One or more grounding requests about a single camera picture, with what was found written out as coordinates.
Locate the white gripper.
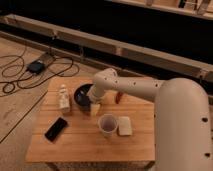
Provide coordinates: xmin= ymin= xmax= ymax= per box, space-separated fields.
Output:
xmin=87 ymin=85 xmax=105 ymax=116

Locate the white plastic bottle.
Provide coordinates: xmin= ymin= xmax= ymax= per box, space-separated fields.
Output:
xmin=59 ymin=84 xmax=70 ymax=114

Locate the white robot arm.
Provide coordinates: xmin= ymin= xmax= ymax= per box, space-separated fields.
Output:
xmin=88 ymin=68 xmax=213 ymax=171

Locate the dark ceramic bowl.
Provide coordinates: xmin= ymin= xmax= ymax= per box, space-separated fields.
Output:
xmin=74 ymin=84 xmax=92 ymax=107

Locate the red small object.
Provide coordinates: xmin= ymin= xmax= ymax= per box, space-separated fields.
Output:
xmin=115 ymin=92 xmax=123 ymax=104

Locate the wooden table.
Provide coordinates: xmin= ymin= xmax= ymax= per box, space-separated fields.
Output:
xmin=26 ymin=77 xmax=154 ymax=163

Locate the black rectangular remote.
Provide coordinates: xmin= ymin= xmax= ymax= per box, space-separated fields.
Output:
xmin=44 ymin=117 xmax=68 ymax=142

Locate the long wooden beam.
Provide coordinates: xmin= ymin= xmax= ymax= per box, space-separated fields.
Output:
xmin=0 ymin=14 xmax=213 ymax=82

